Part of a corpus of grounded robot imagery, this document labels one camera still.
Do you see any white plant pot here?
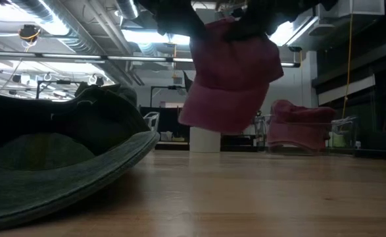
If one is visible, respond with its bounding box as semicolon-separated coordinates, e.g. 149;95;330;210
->
189;126;222;153

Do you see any black pipe stand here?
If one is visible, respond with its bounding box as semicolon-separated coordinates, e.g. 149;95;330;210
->
36;78;89;99
149;84;186;109

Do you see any ceiling light panel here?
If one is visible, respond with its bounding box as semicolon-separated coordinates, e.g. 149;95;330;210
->
268;14;320;47
122;28;191;45

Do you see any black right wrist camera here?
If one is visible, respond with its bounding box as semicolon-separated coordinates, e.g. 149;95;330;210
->
136;0;210;40

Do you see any silver air duct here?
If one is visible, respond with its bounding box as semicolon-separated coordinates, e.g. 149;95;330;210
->
115;0;141;20

